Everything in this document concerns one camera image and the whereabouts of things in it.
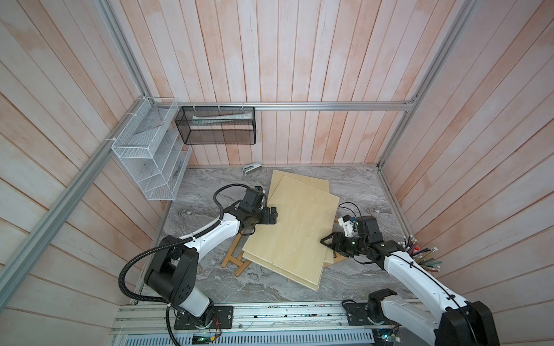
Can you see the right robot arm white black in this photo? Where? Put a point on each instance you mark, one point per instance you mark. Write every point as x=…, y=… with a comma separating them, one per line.
x=445, y=318

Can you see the black mesh wire basket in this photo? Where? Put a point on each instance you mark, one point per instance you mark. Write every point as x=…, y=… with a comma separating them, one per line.
x=217, y=125

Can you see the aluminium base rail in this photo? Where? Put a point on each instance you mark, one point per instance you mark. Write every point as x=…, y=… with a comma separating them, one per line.
x=287, y=323

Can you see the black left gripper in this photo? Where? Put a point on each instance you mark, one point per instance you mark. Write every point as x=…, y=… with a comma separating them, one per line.
x=266, y=220

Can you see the white mesh tiered shelf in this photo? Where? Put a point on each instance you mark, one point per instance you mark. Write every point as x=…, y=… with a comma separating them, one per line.
x=151, y=149

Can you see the pink cup of pencils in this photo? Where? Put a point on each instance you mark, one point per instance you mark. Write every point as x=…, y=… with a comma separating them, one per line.
x=423, y=256

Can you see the plywood board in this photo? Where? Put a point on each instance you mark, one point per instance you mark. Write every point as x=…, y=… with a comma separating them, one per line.
x=297, y=231
x=306, y=270
x=294, y=190

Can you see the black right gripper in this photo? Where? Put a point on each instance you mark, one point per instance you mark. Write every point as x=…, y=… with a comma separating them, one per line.
x=337, y=237

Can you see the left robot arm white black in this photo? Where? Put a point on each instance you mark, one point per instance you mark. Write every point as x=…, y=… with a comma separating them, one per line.
x=173, y=270

